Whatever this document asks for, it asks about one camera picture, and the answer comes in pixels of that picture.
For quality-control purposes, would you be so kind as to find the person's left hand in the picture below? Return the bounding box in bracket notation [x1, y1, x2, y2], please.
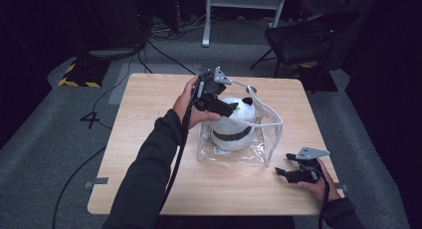
[171, 75, 223, 131]

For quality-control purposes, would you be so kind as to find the grey tape strip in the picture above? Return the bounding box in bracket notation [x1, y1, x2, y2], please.
[333, 181, 350, 193]
[83, 176, 109, 190]

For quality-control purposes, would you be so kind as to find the transparent plastic bag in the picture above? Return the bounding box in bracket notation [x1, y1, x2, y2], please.
[195, 79, 285, 168]

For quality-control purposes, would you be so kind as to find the left hand-held gripper cable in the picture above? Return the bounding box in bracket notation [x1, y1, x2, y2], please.
[157, 79, 205, 215]

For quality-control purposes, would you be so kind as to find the panda plush toy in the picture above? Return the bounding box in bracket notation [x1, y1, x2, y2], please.
[207, 96, 258, 153]

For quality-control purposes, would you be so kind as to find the hand-held gripper cable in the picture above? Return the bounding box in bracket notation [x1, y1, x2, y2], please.
[157, 79, 205, 215]
[316, 174, 331, 229]

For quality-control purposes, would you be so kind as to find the grey round stand base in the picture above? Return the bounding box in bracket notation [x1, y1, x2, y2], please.
[87, 47, 141, 62]

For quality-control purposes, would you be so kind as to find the black floor cable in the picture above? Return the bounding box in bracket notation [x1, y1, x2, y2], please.
[51, 145, 107, 229]
[91, 53, 136, 130]
[145, 39, 197, 76]

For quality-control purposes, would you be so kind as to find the black floor tape mark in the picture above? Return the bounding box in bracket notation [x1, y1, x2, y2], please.
[80, 111, 101, 130]

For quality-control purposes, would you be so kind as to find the person's right hand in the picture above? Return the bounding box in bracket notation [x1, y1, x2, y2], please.
[296, 157, 342, 204]

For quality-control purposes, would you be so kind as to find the black chair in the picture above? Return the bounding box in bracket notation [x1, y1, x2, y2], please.
[249, 0, 361, 80]

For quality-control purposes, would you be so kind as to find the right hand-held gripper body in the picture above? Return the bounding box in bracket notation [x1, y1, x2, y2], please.
[288, 146, 331, 184]

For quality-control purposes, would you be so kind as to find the yellow black striped base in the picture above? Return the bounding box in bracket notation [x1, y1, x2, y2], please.
[57, 57, 111, 89]

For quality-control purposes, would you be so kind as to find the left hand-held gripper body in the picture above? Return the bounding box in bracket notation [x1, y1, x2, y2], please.
[193, 66, 233, 115]

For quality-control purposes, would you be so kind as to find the white metal stand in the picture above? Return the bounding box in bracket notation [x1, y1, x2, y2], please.
[201, 0, 290, 49]

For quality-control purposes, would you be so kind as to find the right hand-held gripper cable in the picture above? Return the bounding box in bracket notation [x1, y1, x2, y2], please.
[316, 174, 331, 229]

